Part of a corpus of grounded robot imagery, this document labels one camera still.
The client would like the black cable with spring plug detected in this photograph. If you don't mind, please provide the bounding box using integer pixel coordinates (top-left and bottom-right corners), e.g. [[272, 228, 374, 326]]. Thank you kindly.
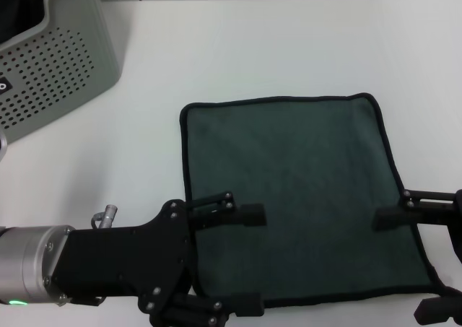
[[56, 295, 106, 307]]

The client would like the grey perforated storage box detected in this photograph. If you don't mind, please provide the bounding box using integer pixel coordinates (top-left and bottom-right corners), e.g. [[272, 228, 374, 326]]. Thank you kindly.
[[0, 0, 122, 143]]

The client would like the green yellow towel black edge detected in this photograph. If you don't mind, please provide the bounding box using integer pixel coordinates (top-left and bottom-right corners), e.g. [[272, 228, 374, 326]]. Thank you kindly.
[[178, 92, 444, 310]]

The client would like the grey cable with silver plug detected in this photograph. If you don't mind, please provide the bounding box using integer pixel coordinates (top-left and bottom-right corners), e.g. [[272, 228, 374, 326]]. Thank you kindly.
[[91, 204, 118, 231]]

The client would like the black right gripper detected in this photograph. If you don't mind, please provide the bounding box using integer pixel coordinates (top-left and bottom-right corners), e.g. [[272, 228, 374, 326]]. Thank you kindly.
[[372, 188, 462, 326]]

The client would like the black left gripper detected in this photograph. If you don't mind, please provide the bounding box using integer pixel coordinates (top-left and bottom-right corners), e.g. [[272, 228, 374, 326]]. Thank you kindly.
[[53, 198, 198, 327]]

